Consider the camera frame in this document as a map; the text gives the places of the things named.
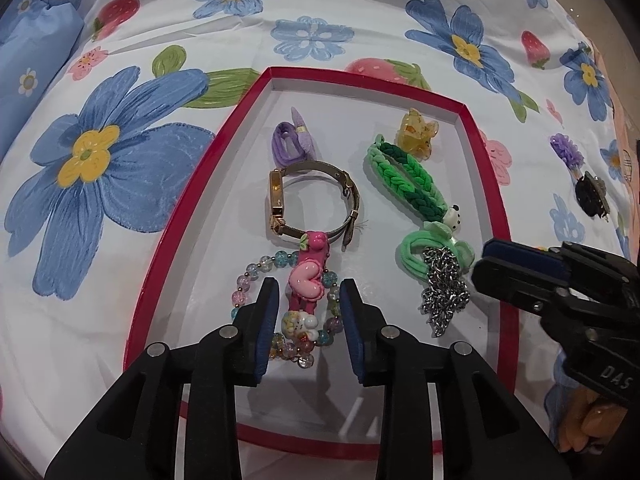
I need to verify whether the yellow hair claw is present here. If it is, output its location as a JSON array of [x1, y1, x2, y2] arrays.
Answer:
[[397, 108, 441, 161]]

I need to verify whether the purple flower scrunchie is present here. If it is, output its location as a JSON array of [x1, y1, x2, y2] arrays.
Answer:
[[549, 132, 586, 173]]

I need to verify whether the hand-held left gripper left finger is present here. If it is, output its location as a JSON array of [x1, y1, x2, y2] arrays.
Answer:
[[44, 277, 280, 480]]

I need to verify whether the red jewelry box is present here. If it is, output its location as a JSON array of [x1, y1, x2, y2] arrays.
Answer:
[[121, 65, 517, 462]]

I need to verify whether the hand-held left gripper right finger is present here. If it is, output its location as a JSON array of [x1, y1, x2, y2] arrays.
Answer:
[[339, 280, 573, 480]]

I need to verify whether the floral bedsheet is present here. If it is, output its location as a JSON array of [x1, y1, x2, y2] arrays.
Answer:
[[0, 0, 631, 480]]

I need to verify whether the green braided keychain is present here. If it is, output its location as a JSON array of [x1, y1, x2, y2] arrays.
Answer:
[[365, 133, 463, 238]]

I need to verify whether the gold mesh band watch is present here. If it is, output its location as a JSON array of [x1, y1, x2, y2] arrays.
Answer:
[[267, 160, 367, 253]]

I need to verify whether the pink printed cloth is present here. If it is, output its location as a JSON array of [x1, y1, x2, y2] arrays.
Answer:
[[590, 40, 640, 241]]

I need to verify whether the purple and black hair clip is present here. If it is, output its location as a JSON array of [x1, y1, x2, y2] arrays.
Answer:
[[574, 172, 608, 220]]

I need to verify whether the person's right hand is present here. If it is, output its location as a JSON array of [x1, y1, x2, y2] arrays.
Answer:
[[550, 385, 635, 457]]

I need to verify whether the grey hair claw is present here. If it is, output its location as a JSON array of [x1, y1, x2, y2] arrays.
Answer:
[[592, 172, 613, 223]]

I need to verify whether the green hair tie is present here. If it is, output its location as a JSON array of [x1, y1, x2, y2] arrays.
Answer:
[[401, 222, 476, 283]]

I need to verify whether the light blue pillow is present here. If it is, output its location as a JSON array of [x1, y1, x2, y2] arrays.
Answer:
[[0, 0, 86, 158]]

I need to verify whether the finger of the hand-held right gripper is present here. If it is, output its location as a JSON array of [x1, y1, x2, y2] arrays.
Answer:
[[472, 257, 568, 320], [481, 238, 578, 288]]

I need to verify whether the pink heart charm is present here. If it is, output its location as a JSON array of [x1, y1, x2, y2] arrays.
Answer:
[[285, 230, 332, 316]]

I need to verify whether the silver chain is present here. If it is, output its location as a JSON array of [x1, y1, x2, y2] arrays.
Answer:
[[417, 245, 472, 338]]

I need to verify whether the purple hair tie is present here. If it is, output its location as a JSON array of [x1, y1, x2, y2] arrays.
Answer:
[[271, 106, 320, 165]]

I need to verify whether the pastel glass bead bracelet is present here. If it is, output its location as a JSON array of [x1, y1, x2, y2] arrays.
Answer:
[[230, 249, 346, 368]]

